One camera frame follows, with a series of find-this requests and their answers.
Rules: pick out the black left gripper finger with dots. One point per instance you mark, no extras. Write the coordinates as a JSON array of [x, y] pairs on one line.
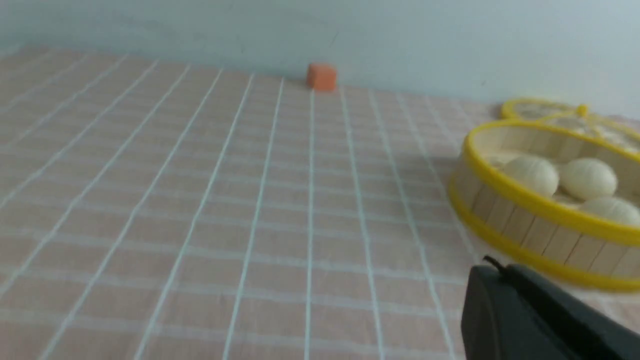
[[511, 312]]

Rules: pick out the white bun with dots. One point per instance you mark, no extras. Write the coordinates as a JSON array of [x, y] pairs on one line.
[[612, 208], [537, 174], [588, 178]]

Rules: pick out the bamboo steamer tray yellow rims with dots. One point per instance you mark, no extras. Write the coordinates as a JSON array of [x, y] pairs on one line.
[[553, 237]]

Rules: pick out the woven bamboo steamer lid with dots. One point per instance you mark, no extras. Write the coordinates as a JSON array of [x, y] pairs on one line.
[[575, 118]]

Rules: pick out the orange foam cube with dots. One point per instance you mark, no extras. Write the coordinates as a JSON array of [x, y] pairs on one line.
[[321, 77]]

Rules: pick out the pink checkered tablecloth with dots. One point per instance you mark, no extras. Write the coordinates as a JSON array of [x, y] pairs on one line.
[[167, 211]]

